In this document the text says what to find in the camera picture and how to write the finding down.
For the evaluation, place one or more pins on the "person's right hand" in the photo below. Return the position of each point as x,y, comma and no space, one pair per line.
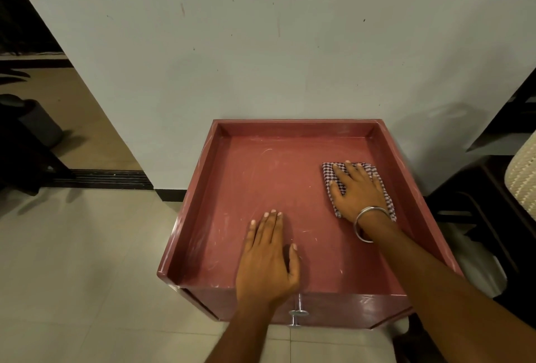
361,197

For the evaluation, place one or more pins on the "person's left hand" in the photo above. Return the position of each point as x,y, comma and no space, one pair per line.
264,268

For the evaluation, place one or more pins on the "person's left middle finger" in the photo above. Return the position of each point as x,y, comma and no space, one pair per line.
271,231

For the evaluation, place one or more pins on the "person's left little finger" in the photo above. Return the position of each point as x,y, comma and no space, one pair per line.
252,237

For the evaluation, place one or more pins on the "person's right middle finger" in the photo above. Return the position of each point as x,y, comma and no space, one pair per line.
353,172

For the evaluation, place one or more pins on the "person's right thumb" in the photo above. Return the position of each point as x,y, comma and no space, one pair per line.
336,193

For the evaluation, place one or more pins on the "person's left thumb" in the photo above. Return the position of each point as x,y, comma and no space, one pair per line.
295,264

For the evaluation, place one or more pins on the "person's right little finger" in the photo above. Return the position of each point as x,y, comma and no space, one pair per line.
375,180

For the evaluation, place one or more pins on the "checkered cleaning cloth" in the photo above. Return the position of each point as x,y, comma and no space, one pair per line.
328,172

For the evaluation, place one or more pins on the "person's right forearm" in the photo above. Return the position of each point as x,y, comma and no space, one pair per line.
439,287

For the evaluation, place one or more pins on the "person's left forearm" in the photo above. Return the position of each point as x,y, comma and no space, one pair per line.
241,333

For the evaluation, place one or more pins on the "silver bangle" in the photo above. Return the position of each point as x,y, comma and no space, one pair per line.
356,231

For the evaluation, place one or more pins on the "red wooden drawer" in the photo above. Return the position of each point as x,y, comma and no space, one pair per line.
268,182

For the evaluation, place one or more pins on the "silver drawer knob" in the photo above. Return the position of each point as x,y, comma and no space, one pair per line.
297,313

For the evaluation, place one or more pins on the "dark wooden chair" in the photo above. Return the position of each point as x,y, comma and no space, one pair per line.
473,203

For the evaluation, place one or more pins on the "cream woven chair cushion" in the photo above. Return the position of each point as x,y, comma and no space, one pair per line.
523,174

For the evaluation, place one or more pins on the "black door floor track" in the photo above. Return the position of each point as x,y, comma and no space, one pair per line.
104,178

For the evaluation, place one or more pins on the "dark grey cylinder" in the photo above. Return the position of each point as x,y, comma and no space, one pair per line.
42,122

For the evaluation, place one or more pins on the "black furniture leg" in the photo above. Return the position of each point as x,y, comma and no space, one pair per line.
25,157

